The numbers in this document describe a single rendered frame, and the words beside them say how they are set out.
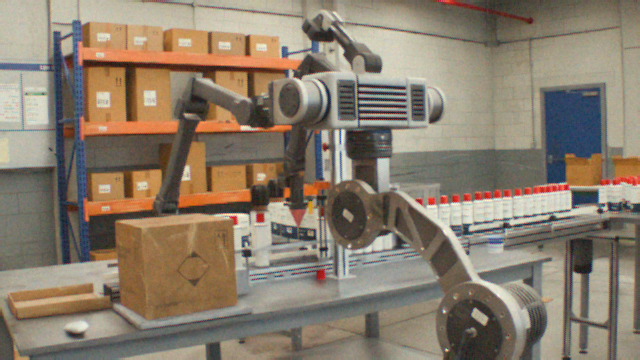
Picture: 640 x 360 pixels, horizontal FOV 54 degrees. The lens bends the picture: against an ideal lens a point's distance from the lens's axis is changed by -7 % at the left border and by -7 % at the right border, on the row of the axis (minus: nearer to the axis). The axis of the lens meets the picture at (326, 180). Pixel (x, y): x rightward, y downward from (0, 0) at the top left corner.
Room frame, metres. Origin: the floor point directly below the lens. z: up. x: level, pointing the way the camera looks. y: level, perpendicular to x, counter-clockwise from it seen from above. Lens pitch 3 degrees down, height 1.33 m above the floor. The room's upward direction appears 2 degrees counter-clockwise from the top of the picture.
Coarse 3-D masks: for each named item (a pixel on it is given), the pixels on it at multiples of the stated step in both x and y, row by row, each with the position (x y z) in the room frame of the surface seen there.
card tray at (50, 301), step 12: (48, 288) 2.19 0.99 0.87; (60, 288) 2.21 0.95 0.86; (72, 288) 2.23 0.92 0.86; (84, 288) 2.26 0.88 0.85; (12, 300) 2.00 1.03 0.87; (24, 300) 2.14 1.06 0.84; (36, 300) 2.15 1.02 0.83; (48, 300) 2.15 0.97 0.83; (60, 300) 2.15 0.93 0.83; (72, 300) 2.15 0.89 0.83; (84, 300) 2.01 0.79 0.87; (96, 300) 2.03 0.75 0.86; (108, 300) 2.05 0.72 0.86; (12, 312) 1.99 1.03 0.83; (24, 312) 1.91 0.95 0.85; (36, 312) 1.93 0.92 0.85; (48, 312) 1.95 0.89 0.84; (60, 312) 1.97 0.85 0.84; (72, 312) 1.99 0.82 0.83
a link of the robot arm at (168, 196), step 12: (180, 108) 2.16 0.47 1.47; (180, 120) 2.21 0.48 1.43; (192, 120) 2.20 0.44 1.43; (204, 120) 2.24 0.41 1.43; (180, 132) 2.21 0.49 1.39; (192, 132) 2.22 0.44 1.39; (180, 144) 2.22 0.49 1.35; (180, 156) 2.23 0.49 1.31; (168, 168) 2.27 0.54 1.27; (180, 168) 2.25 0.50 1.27; (168, 180) 2.26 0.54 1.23; (180, 180) 2.27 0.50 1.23; (168, 192) 2.26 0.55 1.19; (168, 204) 2.29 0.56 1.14
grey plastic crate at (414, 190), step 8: (392, 184) 5.15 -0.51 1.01; (400, 184) 5.21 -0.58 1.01; (408, 184) 5.15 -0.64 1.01; (416, 184) 5.10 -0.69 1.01; (424, 184) 5.04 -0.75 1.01; (432, 184) 4.99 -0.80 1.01; (408, 192) 4.67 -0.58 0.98; (416, 192) 4.74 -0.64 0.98; (424, 192) 4.81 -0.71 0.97; (432, 192) 4.87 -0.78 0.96; (424, 200) 4.80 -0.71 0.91
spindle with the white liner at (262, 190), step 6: (252, 186) 2.79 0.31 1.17; (258, 186) 2.78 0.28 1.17; (264, 186) 2.79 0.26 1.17; (252, 192) 2.79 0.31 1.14; (258, 192) 2.77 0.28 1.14; (264, 192) 2.78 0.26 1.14; (252, 198) 2.79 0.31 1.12; (258, 198) 2.77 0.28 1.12; (264, 198) 2.78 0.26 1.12; (252, 204) 2.79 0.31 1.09; (258, 204) 2.77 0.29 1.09; (264, 204) 2.78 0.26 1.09; (258, 210) 2.78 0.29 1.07; (264, 210) 2.79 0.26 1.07; (252, 216) 2.79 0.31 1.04; (264, 216) 2.78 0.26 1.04; (270, 216) 2.81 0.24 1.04; (252, 222) 2.79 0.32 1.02; (270, 222) 2.81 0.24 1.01; (252, 228) 2.79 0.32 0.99; (270, 228) 2.80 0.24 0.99; (252, 234) 2.79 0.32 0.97; (270, 234) 2.80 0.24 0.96; (252, 240) 2.79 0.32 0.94; (270, 240) 2.80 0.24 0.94; (252, 246) 2.79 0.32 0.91; (252, 252) 2.81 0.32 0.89; (270, 252) 2.79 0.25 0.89
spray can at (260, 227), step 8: (256, 216) 2.49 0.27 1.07; (256, 224) 2.49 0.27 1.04; (264, 224) 2.49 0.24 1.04; (256, 232) 2.48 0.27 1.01; (264, 232) 2.48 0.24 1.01; (256, 240) 2.48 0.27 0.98; (264, 240) 2.48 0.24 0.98; (256, 256) 2.49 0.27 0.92; (264, 256) 2.48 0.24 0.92; (256, 264) 2.49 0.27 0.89; (264, 264) 2.48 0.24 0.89
